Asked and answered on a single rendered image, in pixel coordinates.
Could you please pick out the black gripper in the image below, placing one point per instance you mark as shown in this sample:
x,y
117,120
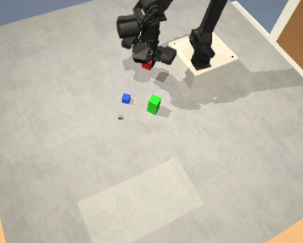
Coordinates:
x,y
164,54

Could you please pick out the red block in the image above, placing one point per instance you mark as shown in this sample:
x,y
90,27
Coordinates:
x,y
148,66

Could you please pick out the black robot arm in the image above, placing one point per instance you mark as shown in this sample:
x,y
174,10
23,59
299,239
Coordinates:
x,y
149,24

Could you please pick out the green block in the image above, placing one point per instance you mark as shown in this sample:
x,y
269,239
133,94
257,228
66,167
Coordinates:
x,y
152,110
154,102

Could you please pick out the blue block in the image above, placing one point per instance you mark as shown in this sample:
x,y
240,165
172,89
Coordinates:
x,y
126,98

